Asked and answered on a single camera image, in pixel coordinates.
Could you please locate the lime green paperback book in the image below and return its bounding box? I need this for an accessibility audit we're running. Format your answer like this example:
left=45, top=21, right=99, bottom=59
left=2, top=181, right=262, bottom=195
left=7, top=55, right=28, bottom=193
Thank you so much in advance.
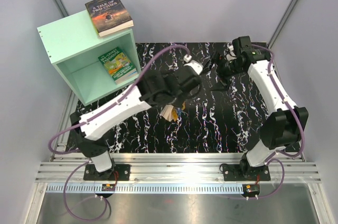
left=98, top=22, right=134, bottom=37

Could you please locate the small circuit board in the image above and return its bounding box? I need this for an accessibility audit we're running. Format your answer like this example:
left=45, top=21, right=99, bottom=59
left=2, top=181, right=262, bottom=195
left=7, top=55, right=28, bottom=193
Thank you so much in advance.
left=243, top=184, right=260, bottom=194
left=101, top=184, right=116, bottom=192

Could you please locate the right small circuit board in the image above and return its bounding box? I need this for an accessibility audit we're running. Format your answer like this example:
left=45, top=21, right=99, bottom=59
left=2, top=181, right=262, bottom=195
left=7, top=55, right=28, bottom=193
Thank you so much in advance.
left=243, top=184, right=260, bottom=194

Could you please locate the aluminium mounting rail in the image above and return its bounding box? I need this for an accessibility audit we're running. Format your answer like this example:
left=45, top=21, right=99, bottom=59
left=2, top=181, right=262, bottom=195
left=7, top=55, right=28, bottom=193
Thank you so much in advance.
left=35, top=153, right=321, bottom=184

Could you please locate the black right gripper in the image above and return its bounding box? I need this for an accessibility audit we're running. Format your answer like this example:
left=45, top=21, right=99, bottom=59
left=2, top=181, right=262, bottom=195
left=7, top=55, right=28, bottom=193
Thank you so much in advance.
left=200, top=51, right=245, bottom=92

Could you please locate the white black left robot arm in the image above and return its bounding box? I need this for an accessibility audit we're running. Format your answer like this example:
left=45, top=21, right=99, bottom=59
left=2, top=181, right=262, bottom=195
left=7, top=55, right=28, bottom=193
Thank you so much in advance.
left=70, top=61, right=203, bottom=180

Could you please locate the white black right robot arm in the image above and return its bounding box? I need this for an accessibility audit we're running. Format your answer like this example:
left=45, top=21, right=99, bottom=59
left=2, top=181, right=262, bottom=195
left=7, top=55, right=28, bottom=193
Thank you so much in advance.
left=202, top=36, right=308, bottom=181

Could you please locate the dark tale two cities book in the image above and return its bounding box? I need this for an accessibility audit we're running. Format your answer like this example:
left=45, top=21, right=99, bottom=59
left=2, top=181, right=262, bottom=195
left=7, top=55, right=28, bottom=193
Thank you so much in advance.
left=85, top=0, right=134, bottom=33

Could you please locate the mint green open cabinet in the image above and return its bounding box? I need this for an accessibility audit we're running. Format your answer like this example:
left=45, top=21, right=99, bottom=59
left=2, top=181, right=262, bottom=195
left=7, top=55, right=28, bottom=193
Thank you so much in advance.
left=37, top=11, right=141, bottom=106

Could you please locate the blue cartoon cover book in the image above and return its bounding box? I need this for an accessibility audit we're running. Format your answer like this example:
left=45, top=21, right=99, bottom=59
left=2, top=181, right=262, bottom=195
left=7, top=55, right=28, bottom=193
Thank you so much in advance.
left=160, top=102, right=185, bottom=122

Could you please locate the green 104-storey treehouse book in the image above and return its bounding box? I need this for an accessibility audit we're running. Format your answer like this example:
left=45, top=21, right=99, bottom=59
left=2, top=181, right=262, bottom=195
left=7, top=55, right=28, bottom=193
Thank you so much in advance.
left=98, top=47, right=137, bottom=81

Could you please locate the left small circuit board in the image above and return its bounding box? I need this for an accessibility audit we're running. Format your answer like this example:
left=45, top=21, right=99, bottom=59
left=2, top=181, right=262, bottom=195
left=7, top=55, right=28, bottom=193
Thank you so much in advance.
left=101, top=184, right=116, bottom=192

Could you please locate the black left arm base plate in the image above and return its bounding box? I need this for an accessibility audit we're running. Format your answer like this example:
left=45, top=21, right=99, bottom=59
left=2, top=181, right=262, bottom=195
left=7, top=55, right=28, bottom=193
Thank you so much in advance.
left=83, top=164, right=131, bottom=181

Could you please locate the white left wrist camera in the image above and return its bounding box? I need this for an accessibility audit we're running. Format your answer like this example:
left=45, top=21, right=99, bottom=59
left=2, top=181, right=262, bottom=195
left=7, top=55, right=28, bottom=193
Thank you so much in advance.
left=183, top=54, right=203, bottom=75

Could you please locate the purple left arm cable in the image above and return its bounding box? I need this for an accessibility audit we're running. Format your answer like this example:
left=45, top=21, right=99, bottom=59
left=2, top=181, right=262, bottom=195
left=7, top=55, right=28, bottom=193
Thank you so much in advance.
left=47, top=44, right=192, bottom=221

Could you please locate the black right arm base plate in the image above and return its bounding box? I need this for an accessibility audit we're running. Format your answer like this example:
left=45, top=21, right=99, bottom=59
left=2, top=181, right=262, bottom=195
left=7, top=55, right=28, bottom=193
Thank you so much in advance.
left=219, top=163, right=271, bottom=182

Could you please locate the black marbled table mat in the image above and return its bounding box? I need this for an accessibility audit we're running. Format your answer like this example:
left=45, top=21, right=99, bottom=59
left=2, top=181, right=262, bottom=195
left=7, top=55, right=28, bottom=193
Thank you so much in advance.
left=65, top=42, right=302, bottom=154

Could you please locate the white slotted cable duct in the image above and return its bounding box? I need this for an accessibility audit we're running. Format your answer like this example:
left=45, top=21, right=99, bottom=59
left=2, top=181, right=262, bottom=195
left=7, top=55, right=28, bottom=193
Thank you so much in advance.
left=46, top=183, right=243, bottom=194

